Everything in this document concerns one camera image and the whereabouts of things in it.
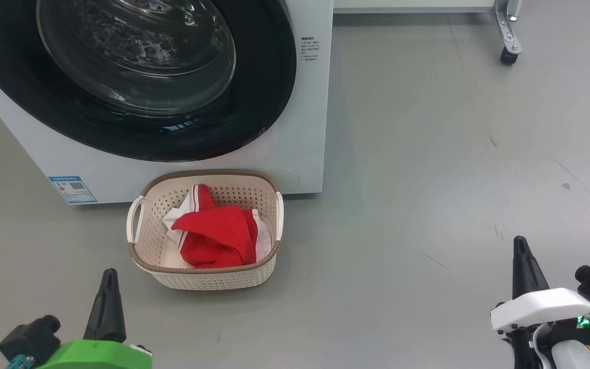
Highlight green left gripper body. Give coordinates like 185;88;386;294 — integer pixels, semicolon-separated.
34;339;153;369

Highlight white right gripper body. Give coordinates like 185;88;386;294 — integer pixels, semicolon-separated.
490;287;590;360

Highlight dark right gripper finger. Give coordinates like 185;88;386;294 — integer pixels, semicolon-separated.
512;236;532;301
519;236;551;298

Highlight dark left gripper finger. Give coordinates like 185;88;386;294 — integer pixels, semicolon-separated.
83;268;112;342
104;268;128;344

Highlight red and white shorts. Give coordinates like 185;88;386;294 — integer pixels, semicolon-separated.
162;183;274;268
171;205;258;269

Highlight black round glass washer door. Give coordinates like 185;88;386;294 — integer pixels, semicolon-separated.
0;0;298;163

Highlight cream perforated laundry basket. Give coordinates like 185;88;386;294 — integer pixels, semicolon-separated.
126;170;285;292

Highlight white front-load washing machine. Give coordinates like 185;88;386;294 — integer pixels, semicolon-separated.
0;0;334;206

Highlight blue energy label sticker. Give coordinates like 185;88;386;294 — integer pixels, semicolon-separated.
48;175;98;205

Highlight metal leg with caster wheel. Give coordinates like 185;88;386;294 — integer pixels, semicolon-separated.
489;0;524;66

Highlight left cable with teal connector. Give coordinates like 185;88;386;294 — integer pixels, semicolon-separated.
5;353;35;369

